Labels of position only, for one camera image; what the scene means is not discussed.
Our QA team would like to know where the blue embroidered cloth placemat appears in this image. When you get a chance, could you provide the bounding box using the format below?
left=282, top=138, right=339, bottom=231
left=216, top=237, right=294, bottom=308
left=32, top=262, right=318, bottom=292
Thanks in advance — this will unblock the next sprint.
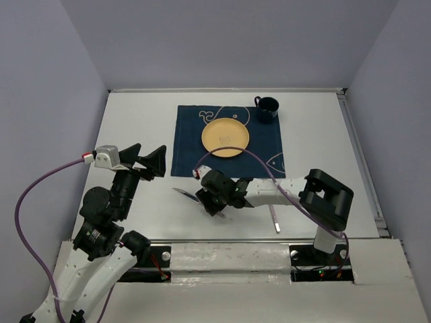
left=170, top=106, right=286, bottom=178

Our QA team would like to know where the knife with pink handle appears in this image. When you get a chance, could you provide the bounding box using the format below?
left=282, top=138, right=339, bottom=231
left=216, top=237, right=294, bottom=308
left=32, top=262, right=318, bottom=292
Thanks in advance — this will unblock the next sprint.
left=173, top=188, right=226, bottom=219

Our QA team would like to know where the dark blue mug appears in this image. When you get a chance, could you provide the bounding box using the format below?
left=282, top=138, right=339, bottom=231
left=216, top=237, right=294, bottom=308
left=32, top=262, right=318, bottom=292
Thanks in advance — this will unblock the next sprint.
left=254, top=96, right=279, bottom=124

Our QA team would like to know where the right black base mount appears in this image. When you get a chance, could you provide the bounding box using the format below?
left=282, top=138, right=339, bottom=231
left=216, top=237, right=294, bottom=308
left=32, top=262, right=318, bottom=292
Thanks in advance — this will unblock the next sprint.
left=290, top=244, right=354, bottom=283

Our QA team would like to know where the yellow plate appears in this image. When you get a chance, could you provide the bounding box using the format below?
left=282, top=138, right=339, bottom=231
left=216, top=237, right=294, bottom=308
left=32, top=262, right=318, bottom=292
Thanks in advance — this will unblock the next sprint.
left=201, top=118, right=250, bottom=151

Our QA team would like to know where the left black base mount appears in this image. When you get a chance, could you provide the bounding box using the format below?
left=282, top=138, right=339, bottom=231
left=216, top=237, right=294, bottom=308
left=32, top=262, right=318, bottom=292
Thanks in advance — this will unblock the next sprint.
left=119, top=244, right=172, bottom=283

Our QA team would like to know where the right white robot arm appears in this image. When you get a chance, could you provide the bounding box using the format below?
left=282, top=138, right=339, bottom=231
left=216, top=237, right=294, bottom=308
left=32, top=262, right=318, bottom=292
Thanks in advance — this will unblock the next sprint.
left=194, top=166, right=354, bottom=264

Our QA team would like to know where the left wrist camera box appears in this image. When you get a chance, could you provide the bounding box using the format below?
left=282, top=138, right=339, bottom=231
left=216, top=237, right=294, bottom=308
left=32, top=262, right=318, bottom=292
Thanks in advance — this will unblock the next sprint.
left=94, top=145, right=121, bottom=170

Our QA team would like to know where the fork with pink handle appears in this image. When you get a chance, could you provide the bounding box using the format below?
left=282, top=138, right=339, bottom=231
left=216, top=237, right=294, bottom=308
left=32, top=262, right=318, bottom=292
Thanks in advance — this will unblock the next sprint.
left=269, top=205, right=281, bottom=234

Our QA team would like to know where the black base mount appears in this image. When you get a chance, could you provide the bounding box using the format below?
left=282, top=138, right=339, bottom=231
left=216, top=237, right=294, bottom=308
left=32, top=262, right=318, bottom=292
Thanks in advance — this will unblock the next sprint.
left=119, top=244, right=172, bottom=283
left=290, top=244, right=354, bottom=283

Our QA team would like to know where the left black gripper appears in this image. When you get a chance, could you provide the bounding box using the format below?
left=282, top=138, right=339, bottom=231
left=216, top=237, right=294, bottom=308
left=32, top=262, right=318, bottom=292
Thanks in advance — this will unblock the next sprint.
left=112, top=142, right=168, bottom=218

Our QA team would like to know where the metal table edge rail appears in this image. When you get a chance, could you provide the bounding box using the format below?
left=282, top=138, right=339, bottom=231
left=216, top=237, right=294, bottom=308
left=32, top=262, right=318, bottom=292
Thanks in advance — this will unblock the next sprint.
left=65, top=237, right=395, bottom=245

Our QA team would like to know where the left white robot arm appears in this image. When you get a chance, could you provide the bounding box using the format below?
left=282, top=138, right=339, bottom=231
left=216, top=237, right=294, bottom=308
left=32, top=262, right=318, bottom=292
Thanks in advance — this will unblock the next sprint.
left=14, top=143, right=166, bottom=322

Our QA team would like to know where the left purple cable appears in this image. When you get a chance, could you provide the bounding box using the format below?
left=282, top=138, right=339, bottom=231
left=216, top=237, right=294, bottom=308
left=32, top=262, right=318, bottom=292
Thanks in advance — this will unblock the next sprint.
left=13, top=153, right=117, bottom=323

